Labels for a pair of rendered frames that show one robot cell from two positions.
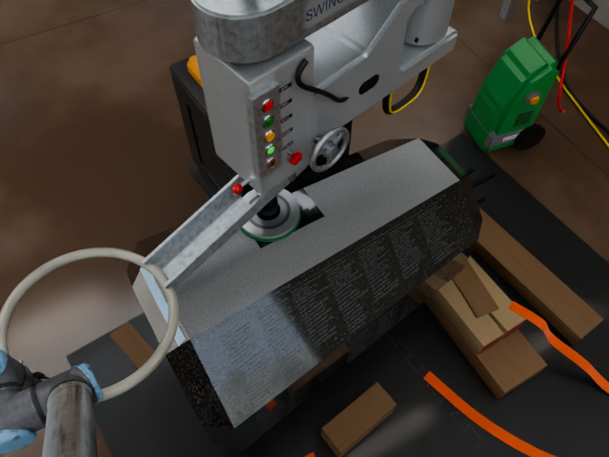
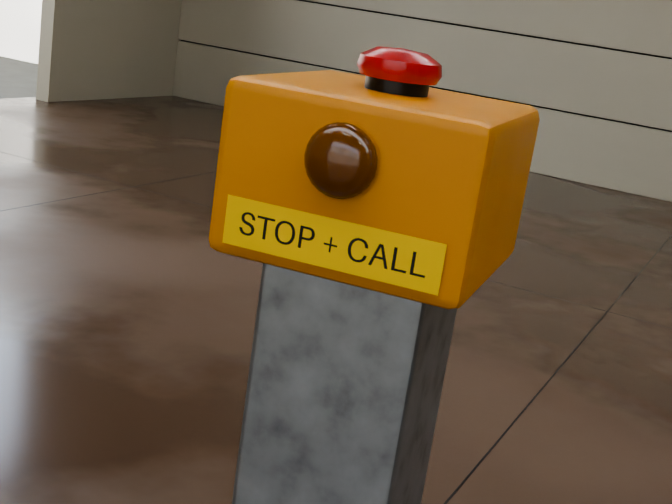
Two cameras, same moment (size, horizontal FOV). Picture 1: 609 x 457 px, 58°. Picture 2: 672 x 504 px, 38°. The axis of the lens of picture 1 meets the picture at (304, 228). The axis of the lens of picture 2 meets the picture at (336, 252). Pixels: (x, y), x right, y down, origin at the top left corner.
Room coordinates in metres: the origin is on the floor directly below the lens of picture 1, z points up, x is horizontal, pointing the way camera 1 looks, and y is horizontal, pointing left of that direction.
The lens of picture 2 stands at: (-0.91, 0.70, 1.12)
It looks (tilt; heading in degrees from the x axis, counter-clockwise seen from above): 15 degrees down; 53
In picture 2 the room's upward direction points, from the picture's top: 9 degrees clockwise
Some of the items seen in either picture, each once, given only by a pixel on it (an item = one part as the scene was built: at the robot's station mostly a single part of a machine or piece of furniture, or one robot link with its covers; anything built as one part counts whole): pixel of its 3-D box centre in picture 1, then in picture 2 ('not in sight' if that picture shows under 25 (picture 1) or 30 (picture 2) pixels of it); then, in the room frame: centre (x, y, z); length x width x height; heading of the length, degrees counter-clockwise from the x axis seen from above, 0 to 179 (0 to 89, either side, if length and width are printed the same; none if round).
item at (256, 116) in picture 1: (265, 132); not in sight; (0.94, 0.10, 1.37); 0.08 x 0.03 x 0.28; 133
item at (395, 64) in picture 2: not in sight; (399, 70); (-0.63, 1.06, 1.09); 0.04 x 0.04 x 0.02
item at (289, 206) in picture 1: (268, 211); not in sight; (1.07, 0.12, 0.84); 0.21 x 0.21 x 0.01
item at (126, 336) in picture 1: (134, 346); not in sight; (0.90, 0.76, 0.02); 0.25 x 0.10 x 0.01; 46
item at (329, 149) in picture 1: (321, 142); not in sight; (1.06, -0.05, 1.20); 0.15 x 0.10 x 0.15; 133
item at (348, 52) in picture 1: (364, 52); not in sight; (1.32, -0.17, 1.30); 0.74 x 0.23 x 0.49; 133
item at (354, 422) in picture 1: (358, 420); not in sight; (0.57, -0.23, 0.07); 0.30 x 0.12 x 0.12; 129
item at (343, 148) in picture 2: not in sight; (340, 160); (-0.68, 1.02, 1.05); 0.03 x 0.02 x 0.03; 125
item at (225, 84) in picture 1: (281, 95); not in sight; (1.12, 0.06, 1.32); 0.36 x 0.22 x 0.45; 133
